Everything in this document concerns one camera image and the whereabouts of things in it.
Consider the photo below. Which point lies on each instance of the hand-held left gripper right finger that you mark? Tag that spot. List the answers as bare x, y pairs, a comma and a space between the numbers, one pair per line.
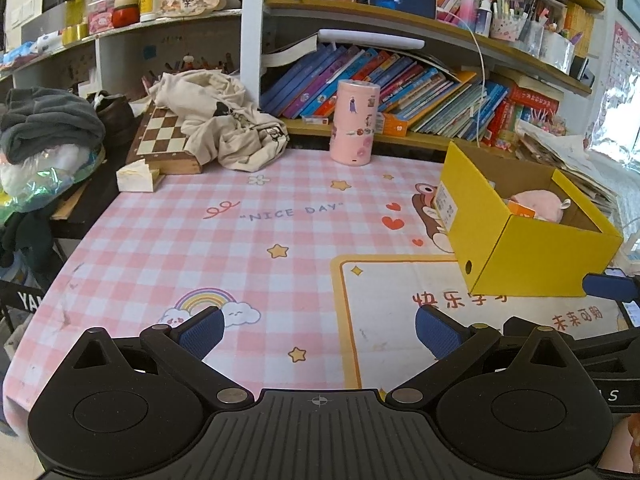
437, 332

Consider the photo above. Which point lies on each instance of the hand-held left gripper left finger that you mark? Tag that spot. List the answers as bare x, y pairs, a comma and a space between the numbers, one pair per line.
202, 332

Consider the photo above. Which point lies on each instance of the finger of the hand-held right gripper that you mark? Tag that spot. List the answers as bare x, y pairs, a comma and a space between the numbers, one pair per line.
610, 286
600, 344

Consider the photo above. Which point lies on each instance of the yellow cardboard box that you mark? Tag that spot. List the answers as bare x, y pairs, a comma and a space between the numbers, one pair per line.
530, 260

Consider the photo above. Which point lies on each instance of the pink plush paw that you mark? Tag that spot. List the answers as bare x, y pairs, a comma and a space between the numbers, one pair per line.
540, 202

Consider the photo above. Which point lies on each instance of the orange and white carton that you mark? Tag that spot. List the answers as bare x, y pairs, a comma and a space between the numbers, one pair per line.
515, 208

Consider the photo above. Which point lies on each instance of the silver foil container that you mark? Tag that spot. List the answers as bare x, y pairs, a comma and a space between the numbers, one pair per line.
555, 52

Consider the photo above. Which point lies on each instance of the pink checked table mat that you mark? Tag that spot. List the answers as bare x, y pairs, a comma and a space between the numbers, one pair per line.
200, 240

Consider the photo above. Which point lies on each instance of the stack of loose papers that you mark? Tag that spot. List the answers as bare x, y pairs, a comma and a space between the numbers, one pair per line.
565, 160

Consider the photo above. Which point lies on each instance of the cream wedge paper box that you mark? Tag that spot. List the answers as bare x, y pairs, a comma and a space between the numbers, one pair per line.
135, 177

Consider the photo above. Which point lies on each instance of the black case white lettering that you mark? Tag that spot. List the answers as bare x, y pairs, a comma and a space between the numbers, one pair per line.
20, 300

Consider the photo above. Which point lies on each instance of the red boxed books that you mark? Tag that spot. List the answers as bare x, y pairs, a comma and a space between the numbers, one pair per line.
530, 110

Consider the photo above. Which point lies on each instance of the wooden chessboard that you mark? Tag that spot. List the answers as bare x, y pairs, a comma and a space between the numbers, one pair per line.
160, 135

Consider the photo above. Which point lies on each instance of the dark green cloth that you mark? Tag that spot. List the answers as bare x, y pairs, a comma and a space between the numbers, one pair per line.
25, 235

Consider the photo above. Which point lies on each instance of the beige printed cloth bag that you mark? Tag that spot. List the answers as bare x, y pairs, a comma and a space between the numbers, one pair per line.
220, 130

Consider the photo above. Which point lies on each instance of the small orange box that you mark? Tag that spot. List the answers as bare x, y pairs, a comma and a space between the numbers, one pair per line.
395, 125

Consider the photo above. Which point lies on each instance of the pink sticker-covered cylinder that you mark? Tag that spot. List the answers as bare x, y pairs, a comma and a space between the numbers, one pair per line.
352, 130

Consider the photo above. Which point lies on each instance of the iridescent plastic wrap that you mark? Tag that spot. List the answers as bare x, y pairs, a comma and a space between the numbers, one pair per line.
40, 180

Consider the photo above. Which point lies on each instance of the dark brown bag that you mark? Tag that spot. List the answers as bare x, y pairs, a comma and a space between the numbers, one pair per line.
117, 115

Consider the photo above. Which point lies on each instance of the small white red box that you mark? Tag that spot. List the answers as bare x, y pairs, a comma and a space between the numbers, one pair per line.
316, 120

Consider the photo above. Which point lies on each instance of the row of children's books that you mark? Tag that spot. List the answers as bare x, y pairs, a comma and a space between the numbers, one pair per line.
400, 85

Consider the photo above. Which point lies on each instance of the grey folded blanket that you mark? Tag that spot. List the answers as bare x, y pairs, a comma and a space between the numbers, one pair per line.
50, 120

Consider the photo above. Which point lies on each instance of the white pen cup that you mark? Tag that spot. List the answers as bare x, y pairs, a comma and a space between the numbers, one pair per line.
510, 27

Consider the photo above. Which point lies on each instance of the thick paperback book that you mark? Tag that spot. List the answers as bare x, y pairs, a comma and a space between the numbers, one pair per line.
290, 52

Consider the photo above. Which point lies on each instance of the white and wood bookshelf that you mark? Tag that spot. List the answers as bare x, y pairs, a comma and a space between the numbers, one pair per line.
250, 35

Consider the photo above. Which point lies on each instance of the pink and white spray bottle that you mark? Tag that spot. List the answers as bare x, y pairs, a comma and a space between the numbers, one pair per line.
470, 5

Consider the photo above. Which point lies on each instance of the red round doll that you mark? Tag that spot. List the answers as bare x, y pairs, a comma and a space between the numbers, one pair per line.
125, 12

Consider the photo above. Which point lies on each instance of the wall poster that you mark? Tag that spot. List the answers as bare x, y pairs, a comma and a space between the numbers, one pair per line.
625, 60

